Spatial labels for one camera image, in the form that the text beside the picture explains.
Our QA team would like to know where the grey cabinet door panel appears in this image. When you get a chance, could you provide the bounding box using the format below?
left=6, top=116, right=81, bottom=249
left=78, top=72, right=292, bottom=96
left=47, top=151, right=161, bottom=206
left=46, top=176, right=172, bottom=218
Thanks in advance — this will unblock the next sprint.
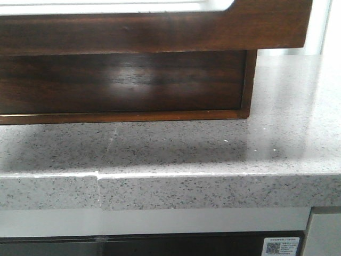
left=303, top=206, right=340, bottom=255

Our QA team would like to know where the dark wooden drawer cabinet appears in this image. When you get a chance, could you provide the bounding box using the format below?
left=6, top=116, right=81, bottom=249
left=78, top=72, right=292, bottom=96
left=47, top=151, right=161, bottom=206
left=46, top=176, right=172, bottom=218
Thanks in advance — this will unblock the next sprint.
left=0, top=48, right=258, bottom=125

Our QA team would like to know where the dark glass oven door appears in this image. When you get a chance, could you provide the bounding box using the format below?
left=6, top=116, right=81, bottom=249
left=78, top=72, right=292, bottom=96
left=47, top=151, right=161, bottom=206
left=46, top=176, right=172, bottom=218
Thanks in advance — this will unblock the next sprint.
left=1, top=231, right=304, bottom=255

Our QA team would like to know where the white QR code sticker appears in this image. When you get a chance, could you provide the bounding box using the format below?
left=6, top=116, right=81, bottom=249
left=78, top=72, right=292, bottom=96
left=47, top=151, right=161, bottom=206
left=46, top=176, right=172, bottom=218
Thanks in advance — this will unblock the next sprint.
left=261, top=237, right=300, bottom=256

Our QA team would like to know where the dark wooden drawer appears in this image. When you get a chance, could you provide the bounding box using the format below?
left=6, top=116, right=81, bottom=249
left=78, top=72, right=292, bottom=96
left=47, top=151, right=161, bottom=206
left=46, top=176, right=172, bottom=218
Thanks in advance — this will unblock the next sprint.
left=0, top=51, right=247, bottom=115
left=1, top=1, right=312, bottom=56

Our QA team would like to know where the white tray on cabinet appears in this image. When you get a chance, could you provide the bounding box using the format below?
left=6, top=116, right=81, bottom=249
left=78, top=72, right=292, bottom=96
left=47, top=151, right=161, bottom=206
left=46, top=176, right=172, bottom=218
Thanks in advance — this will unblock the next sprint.
left=1, top=0, right=234, bottom=16

